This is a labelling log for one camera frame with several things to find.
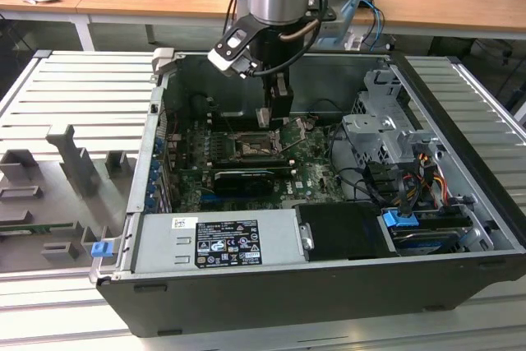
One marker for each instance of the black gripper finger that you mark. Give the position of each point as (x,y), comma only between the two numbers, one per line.
(282,110)
(267,92)

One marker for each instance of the black RAM slot bank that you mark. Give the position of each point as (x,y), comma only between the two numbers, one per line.
(246,117)
(250,163)

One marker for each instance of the black CPU socket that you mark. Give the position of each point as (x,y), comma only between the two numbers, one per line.
(255,149)

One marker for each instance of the green motherboard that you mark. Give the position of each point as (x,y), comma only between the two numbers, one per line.
(316,174)

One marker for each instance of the black graphics card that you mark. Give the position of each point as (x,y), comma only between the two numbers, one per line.
(242,184)

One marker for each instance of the silver metal drive cage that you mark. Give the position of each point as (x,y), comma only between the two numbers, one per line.
(370,125)

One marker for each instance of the black plastic shroud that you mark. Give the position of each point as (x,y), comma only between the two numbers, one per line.
(341,232)

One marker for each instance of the black label sticker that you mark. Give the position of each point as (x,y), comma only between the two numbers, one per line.
(228,244)

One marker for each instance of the silver power supply unit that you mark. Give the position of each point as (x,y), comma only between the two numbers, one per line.
(164,244)

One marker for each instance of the hard disk drive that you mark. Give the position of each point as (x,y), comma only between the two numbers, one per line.
(427,240)

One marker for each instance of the black open PC case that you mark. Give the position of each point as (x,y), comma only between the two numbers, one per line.
(287,306)

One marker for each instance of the blue plastic case latch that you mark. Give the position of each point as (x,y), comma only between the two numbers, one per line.
(101,249)

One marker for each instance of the grey parts rack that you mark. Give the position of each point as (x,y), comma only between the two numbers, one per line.
(53,186)

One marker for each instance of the green RAM stick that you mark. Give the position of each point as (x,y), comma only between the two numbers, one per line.
(24,228)

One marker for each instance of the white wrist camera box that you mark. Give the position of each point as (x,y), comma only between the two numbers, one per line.
(224,61)

